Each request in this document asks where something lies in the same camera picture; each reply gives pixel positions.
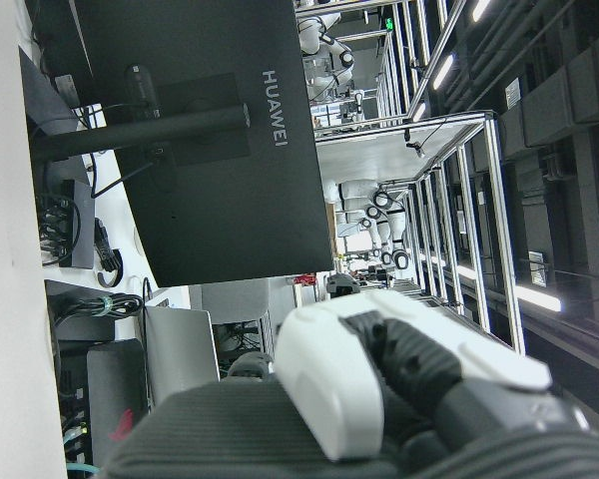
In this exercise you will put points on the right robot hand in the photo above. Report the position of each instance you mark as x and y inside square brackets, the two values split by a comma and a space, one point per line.
[329, 379]

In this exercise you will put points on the silver laptop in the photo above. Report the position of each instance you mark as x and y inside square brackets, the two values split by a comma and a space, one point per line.
[182, 349]

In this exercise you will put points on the white humanoid robot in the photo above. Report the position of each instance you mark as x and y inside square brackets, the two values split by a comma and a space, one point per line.
[324, 47]
[374, 219]

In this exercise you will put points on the black Huawei monitor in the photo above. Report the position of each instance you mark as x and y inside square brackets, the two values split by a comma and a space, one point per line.
[214, 209]

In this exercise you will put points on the black gaming laptop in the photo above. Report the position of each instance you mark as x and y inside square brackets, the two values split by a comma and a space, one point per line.
[115, 394]

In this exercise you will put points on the black docking box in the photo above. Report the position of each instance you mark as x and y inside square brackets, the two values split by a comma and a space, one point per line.
[77, 224]

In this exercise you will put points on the black monitor stand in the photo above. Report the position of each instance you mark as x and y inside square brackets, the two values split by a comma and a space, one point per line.
[130, 127]

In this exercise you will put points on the aluminium frame cage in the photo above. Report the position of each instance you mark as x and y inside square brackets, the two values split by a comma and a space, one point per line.
[499, 224]

